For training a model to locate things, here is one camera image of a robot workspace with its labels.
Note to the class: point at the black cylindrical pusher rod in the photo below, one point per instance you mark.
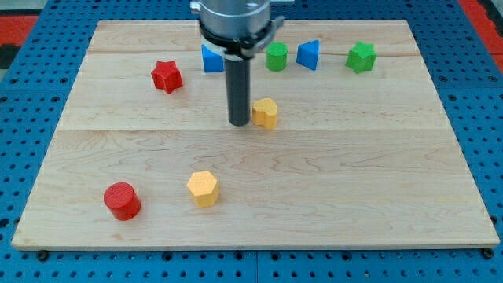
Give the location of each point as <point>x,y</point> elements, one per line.
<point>238,91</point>

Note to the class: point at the yellow heart block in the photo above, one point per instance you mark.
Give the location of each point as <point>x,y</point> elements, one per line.
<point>264,113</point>

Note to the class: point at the yellow hexagon block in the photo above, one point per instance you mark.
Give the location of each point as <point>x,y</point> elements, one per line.
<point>203,188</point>

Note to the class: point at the left blue triangle block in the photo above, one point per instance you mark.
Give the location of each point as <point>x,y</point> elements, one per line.
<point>212,62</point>

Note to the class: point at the blue triangle block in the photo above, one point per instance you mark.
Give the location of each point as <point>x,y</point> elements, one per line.
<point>212,62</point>
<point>308,54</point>

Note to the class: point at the green cylinder block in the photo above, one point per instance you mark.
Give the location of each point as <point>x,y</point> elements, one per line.
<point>276,56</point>

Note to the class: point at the red star block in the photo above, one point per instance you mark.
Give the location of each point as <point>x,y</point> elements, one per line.
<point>166,76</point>

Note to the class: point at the right blue triangle block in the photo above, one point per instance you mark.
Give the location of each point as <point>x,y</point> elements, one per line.
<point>308,54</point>

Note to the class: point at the green star block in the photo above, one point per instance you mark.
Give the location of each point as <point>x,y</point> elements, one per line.
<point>361,57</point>

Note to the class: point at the light wooden board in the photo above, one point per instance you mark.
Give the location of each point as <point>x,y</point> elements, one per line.
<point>357,161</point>

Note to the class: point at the red cylinder block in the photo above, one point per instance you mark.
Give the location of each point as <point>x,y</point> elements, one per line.
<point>122,201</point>

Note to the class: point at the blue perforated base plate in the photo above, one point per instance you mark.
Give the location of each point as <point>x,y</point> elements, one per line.
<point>39,80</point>

